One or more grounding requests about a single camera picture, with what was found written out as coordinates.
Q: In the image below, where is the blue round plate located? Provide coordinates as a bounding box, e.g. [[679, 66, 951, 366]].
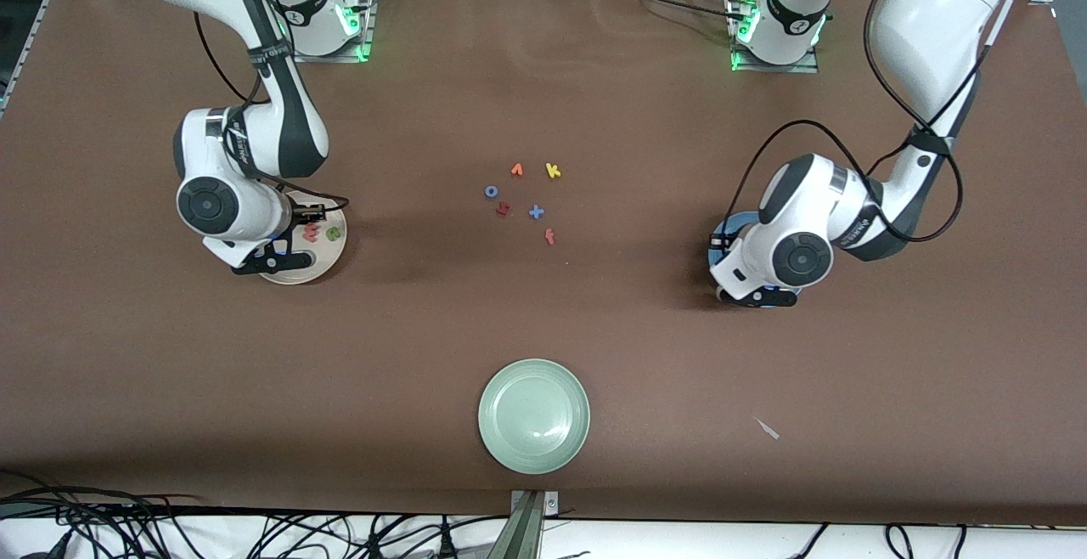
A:
[[709, 212, 808, 309]]

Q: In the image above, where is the beige round plate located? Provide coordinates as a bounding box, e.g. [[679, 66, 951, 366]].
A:
[[255, 191, 348, 285]]

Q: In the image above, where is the brown paper table cover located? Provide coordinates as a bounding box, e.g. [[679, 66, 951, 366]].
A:
[[0, 0, 1087, 528]]

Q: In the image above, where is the pale green round plate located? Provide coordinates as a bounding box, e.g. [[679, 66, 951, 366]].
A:
[[477, 359, 591, 475]]

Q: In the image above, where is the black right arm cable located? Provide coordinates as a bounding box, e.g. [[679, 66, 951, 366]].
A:
[[194, 11, 351, 213]]

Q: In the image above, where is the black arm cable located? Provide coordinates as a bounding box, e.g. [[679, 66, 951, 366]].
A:
[[194, 11, 351, 213], [729, 0, 966, 243]]

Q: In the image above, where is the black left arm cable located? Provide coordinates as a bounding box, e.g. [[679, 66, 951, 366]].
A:
[[729, 0, 966, 243]]

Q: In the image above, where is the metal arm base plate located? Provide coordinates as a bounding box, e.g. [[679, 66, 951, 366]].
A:
[[726, 0, 821, 75], [282, 0, 380, 64]]

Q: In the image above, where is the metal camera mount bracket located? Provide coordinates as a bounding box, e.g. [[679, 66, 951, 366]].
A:
[[487, 489, 560, 559]]

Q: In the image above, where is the thin black looped cable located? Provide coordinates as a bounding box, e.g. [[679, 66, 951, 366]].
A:
[[883, 522, 916, 559]]

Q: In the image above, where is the black floor cable bundle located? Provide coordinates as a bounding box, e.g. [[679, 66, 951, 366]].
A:
[[0, 468, 510, 559]]

